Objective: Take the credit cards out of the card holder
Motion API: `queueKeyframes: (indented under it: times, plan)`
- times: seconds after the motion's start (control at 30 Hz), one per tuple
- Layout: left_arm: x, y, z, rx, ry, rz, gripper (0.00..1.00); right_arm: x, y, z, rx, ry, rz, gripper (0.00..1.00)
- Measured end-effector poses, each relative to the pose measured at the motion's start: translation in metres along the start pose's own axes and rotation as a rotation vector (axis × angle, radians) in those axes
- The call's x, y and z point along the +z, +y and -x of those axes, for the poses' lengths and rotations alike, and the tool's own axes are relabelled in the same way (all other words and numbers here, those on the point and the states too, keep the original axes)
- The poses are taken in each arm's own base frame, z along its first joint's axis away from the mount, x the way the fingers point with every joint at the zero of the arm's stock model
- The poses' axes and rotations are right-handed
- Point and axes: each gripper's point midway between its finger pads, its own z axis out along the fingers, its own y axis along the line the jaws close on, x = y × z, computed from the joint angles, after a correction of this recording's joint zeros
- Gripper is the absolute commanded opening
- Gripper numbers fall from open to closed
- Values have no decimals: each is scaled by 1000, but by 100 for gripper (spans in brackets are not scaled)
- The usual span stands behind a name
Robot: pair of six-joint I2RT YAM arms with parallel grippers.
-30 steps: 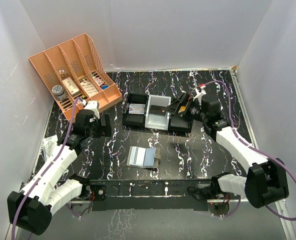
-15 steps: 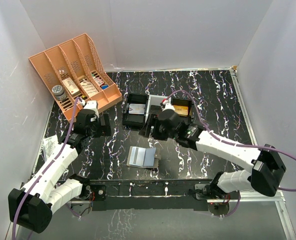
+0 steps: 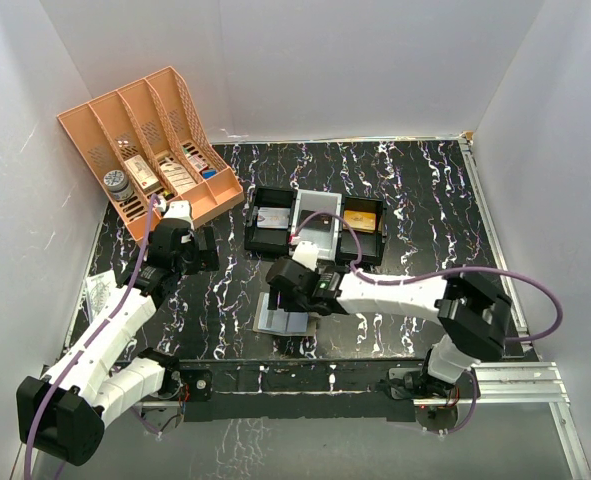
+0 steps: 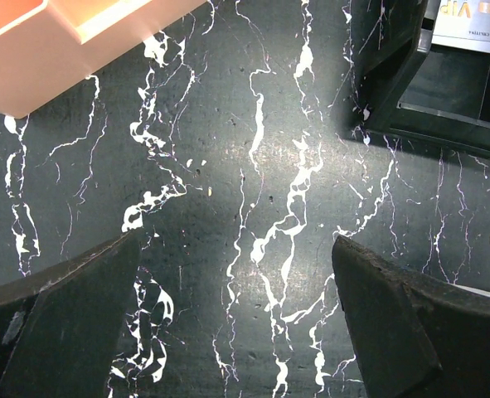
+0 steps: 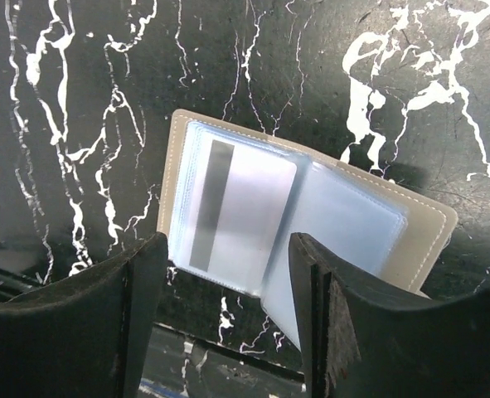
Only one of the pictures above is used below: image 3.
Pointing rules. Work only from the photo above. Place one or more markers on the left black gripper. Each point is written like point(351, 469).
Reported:
point(204, 259)

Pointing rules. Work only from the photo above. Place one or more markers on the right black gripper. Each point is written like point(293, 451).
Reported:
point(286, 301)

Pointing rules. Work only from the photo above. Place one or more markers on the grey leather card holder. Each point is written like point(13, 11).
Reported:
point(277, 322)

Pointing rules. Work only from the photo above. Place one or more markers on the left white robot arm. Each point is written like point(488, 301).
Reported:
point(66, 410)

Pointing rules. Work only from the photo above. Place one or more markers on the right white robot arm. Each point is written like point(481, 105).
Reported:
point(473, 312)

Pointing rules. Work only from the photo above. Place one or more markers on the black left card tray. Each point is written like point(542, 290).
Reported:
point(266, 241)

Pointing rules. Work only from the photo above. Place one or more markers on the black card tray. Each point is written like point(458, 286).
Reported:
point(372, 245)
point(266, 241)

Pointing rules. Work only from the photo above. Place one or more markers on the silver credit card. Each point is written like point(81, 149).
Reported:
point(274, 218)

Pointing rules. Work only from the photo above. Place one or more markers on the white label card stack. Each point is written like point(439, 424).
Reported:
point(176, 175)

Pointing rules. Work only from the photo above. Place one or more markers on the white middle card tray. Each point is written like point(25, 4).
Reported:
point(324, 202)

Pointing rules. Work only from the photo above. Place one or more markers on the gold credit card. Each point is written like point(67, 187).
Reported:
point(361, 221)

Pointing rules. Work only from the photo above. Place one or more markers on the black right card tray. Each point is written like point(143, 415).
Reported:
point(372, 245)

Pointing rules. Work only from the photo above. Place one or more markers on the small colourful packet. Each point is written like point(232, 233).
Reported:
point(195, 158)

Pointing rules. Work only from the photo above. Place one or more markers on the white red box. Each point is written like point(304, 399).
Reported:
point(142, 173)

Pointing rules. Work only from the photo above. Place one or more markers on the round patterned tin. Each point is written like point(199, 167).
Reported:
point(118, 185)

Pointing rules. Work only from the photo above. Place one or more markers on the white patterned paper sheet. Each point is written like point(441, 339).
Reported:
point(97, 289)

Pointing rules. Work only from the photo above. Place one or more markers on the orange plastic file organizer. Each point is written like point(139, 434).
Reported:
point(153, 117)

